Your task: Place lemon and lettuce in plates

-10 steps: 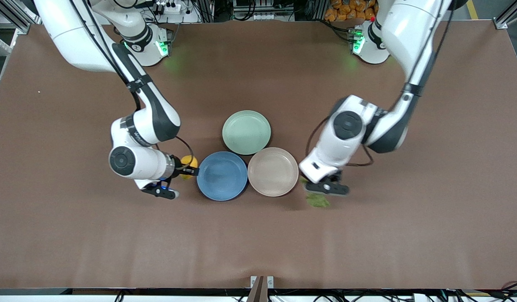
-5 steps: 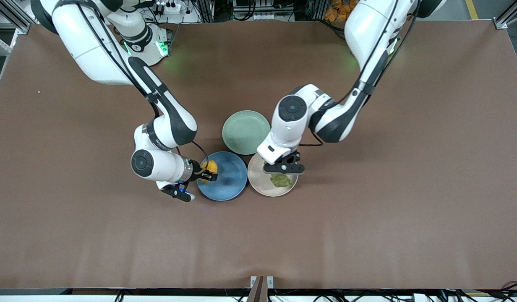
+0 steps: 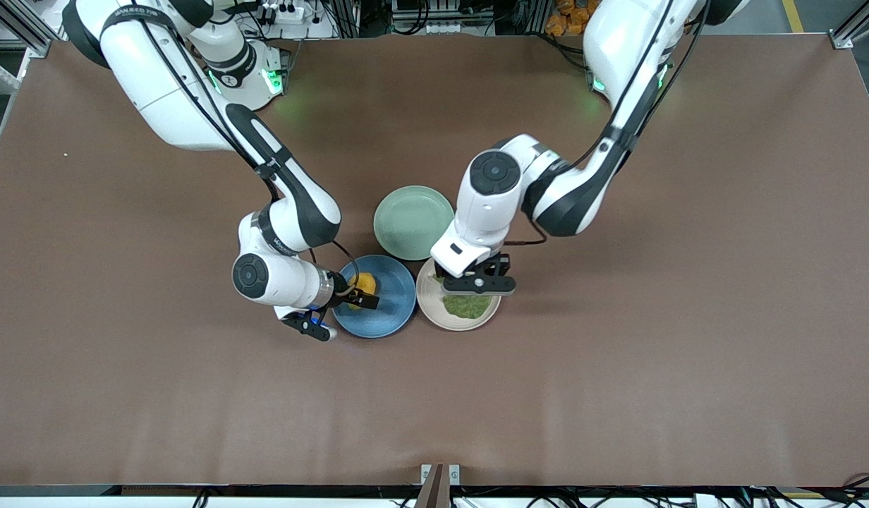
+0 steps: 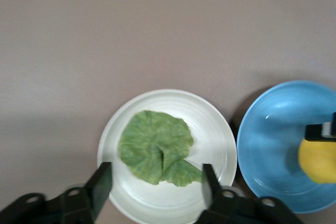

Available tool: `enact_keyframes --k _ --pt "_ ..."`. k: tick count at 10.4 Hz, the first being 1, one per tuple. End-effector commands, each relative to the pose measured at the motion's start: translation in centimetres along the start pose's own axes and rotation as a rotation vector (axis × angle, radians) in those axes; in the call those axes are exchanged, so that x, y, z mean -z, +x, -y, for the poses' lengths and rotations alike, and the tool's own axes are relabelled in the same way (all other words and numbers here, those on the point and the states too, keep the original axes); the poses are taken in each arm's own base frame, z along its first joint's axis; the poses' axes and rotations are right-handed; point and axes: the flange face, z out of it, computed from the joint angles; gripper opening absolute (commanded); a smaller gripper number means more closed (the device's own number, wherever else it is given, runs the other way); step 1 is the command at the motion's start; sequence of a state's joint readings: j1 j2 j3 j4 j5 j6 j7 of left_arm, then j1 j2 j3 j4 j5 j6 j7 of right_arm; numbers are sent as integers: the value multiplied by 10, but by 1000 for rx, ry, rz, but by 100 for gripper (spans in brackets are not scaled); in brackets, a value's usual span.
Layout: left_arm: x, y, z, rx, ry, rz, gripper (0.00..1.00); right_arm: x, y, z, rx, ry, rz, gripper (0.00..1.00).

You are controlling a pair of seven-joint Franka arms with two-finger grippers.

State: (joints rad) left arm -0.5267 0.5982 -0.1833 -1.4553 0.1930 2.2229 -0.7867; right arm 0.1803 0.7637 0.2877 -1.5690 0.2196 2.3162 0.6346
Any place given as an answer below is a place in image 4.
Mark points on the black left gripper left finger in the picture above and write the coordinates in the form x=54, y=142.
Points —
x=97, y=192

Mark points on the beige plate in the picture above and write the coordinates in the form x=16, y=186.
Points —
x=168, y=203

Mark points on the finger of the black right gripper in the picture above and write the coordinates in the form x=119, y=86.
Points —
x=315, y=132

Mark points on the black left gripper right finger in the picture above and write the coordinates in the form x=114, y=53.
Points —
x=212, y=197

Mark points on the yellow lemon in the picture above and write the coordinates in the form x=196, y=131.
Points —
x=317, y=161

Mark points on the blue plate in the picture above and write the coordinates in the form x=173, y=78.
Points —
x=273, y=150

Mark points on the green lettuce leaf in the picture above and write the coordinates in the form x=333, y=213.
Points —
x=152, y=150

